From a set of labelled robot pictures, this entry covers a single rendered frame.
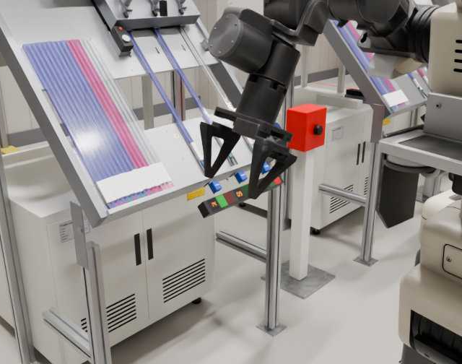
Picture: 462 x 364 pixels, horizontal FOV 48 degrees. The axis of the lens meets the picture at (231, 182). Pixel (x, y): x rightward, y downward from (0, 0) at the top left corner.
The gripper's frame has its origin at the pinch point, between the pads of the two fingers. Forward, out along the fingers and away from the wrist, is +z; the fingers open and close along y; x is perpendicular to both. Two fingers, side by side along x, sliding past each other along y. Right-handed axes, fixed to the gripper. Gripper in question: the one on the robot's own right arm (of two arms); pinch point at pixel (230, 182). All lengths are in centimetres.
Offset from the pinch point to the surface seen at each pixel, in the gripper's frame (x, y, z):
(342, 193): 157, -93, 0
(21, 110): 106, -371, 32
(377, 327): 140, -43, 43
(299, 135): 106, -85, -16
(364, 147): 189, -113, -26
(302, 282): 139, -83, 43
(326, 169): 159, -108, -8
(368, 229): 165, -78, 12
